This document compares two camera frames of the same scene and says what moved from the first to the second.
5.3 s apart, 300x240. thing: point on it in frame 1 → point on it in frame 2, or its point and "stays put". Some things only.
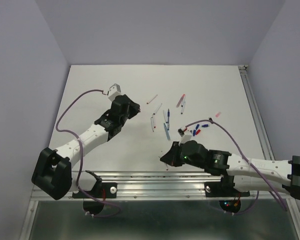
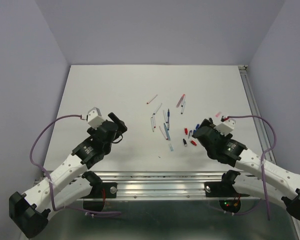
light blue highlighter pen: x=167 y=131 stays put
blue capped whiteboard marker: x=157 y=109 stays put
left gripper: x=135 y=108 → x=121 y=128
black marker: x=165 y=115 stays put
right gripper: x=171 y=157 → x=207 y=122
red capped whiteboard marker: x=152 y=100 stays put
